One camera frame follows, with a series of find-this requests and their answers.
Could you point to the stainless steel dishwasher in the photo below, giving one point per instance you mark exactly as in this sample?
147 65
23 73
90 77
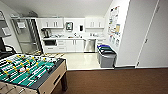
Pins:
89 45

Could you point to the green lid trash bin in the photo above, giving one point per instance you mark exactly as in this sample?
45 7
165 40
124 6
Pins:
106 50

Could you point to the white drawer unit wide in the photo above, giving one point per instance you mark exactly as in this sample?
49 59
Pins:
61 45

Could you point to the black lid trash bin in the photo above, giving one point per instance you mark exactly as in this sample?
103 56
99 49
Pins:
108 60

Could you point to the black built-in microwave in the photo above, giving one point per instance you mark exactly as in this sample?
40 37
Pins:
50 42

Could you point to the stainless steel refrigerator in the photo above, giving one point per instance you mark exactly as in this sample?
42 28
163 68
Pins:
26 35

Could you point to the green wooden foosball table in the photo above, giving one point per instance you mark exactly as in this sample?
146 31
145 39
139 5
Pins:
30 73

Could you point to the white door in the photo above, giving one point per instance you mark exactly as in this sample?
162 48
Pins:
155 36

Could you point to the black chair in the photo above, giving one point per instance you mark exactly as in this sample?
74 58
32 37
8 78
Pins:
2 46

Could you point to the small blue wall notice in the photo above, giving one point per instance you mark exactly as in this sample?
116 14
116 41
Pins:
110 38

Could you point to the small green wall notice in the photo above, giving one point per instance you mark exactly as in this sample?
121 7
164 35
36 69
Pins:
114 40

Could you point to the small black white wall notice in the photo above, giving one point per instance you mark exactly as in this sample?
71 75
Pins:
118 42

